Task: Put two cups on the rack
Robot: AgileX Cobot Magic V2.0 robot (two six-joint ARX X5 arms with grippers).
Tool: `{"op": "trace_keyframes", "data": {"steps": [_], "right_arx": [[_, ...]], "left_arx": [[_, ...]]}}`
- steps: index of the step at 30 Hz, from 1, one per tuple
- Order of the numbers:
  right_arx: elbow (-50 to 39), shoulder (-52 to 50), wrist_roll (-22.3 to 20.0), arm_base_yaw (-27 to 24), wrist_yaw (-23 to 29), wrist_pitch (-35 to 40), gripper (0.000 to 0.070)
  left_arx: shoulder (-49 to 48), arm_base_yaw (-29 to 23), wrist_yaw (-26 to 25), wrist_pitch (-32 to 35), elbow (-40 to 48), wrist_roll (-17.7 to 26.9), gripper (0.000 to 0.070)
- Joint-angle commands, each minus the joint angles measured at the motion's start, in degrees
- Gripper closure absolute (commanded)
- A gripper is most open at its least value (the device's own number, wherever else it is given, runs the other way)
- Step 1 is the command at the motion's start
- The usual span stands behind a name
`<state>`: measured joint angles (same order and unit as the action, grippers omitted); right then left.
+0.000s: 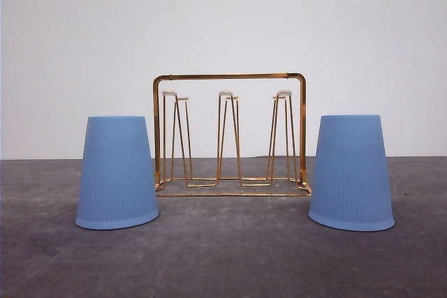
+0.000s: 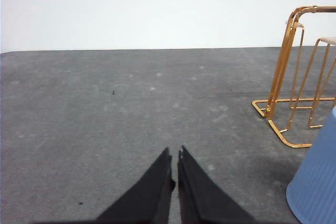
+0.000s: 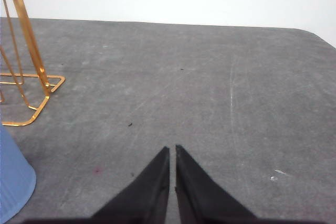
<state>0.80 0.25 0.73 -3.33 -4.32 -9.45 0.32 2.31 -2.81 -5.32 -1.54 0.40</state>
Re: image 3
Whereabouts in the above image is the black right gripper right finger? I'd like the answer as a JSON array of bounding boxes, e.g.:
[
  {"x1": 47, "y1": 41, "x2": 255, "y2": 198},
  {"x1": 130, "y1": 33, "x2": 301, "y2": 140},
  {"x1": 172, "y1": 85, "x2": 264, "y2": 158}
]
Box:
[{"x1": 175, "y1": 144, "x2": 259, "y2": 224}]

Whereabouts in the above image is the blue ribbed cup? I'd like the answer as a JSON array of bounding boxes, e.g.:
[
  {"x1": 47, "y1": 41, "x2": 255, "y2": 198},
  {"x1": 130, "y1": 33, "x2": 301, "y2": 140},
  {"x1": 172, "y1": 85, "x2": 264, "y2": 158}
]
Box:
[{"x1": 0, "y1": 124, "x2": 36, "y2": 224}]

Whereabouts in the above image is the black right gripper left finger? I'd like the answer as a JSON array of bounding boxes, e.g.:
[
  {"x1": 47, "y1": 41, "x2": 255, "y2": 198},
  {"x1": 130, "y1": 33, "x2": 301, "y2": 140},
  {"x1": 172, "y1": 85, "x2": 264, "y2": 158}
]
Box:
[{"x1": 90, "y1": 146, "x2": 170, "y2": 224}]

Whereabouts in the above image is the gold wire cup rack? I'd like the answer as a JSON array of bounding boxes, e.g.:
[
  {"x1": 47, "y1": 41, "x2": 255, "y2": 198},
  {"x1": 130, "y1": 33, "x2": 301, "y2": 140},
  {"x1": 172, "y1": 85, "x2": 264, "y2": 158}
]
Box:
[{"x1": 0, "y1": 0, "x2": 65, "y2": 126}]

